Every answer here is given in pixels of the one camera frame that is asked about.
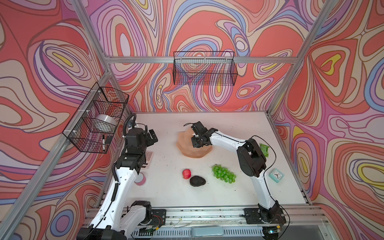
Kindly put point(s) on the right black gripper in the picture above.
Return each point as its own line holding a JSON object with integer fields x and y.
{"x": 194, "y": 143}

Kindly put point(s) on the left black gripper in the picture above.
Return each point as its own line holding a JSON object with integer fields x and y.
{"x": 149, "y": 141}

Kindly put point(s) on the red fake strawberry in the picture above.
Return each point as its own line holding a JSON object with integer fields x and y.
{"x": 186, "y": 174}

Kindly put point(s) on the green fake grape bunch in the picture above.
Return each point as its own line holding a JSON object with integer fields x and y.
{"x": 223, "y": 174}

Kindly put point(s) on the dark fake avocado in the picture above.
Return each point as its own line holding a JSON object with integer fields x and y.
{"x": 197, "y": 181}

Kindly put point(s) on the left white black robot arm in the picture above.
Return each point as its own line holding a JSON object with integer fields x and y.
{"x": 110, "y": 223}

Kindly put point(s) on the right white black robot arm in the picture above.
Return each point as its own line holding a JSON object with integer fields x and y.
{"x": 252, "y": 162}

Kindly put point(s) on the peach scalloped fruit bowl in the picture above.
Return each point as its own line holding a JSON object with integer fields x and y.
{"x": 185, "y": 145}

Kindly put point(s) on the pink calculator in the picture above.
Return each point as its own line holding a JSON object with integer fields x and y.
{"x": 149, "y": 156}

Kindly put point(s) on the silver tape roll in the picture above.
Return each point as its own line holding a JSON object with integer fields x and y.
{"x": 107, "y": 119}

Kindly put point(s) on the pink round tape roll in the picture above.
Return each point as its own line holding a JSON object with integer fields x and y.
{"x": 140, "y": 180}

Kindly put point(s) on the green snack packet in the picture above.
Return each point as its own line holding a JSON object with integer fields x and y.
{"x": 265, "y": 149}

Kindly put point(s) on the small teal alarm clock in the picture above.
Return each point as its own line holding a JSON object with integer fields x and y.
{"x": 276, "y": 175}

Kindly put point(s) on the left black wire basket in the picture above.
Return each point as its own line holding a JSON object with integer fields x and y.
{"x": 84, "y": 131}

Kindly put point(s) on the black wire basket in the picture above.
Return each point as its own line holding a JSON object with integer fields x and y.
{"x": 84, "y": 131}
{"x": 204, "y": 68}

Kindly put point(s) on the back black wire basket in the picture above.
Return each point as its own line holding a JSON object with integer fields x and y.
{"x": 204, "y": 68}

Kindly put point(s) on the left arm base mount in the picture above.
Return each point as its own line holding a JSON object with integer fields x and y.
{"x": 158, "y": 218}

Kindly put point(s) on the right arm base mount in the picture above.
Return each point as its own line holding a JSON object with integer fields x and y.
{"x": 256, "y": 216}

